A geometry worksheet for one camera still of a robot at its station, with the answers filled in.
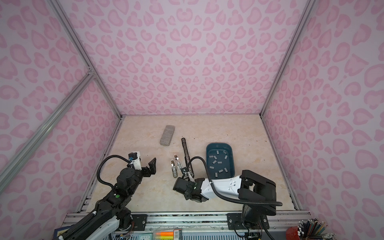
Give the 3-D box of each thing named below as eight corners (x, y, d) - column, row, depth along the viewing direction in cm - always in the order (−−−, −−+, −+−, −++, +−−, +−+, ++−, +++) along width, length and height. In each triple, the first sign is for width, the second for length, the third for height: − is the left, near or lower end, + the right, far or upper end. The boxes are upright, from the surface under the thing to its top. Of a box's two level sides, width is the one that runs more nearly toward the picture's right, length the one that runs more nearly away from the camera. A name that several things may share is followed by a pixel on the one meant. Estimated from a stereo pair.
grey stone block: (160, 145, 105) (159, 142, 102) (166, 127, 115) (166, 124, 112) (168, 146, 104) (168, 143, 101) (174, 128, 114) (174, 125, 112)
